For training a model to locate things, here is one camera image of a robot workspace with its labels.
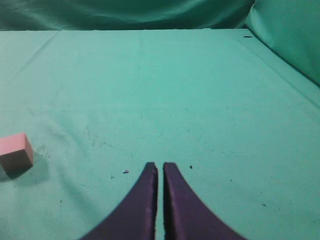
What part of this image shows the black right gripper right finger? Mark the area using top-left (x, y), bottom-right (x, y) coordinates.
top-left (163, 162), bottom-right (245, 240)

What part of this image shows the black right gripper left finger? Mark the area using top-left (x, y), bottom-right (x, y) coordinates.
top-left (82, 162), bottom-right (159, 240)

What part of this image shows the pink cube block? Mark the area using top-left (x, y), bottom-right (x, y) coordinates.
top-left (0, 132), bottom-right (34, 174)

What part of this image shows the green table cloth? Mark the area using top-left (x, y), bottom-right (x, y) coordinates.
top-left (0, 29), bottom-right (320, 240)

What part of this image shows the green backdrop curtain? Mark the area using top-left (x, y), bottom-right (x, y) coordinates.
top-left (0, 0), bottom-right (320, 83)

